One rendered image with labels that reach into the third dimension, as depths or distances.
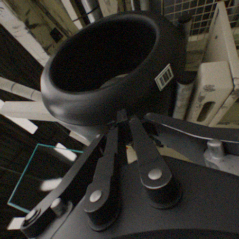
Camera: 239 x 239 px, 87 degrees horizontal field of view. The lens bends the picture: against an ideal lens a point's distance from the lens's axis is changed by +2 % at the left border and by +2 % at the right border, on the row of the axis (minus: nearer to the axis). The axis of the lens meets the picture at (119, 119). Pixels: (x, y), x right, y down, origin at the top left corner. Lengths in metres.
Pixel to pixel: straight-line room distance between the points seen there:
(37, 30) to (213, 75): 0.88
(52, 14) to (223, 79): 0.88
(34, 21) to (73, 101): 0.65
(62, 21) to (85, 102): 0.69
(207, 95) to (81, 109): 0.33
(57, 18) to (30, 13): 0.13
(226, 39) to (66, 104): 0.48
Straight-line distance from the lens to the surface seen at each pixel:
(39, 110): 1.24
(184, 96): 0.41
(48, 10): 0.98
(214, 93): 0.38
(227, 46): 0.47
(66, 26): 0.99
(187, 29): 0.61
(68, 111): 0.41
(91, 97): 0.37
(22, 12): 0.95
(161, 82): 0.36
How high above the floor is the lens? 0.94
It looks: 21 degrees up
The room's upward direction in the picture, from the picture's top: 87 degrees counter-clockwise
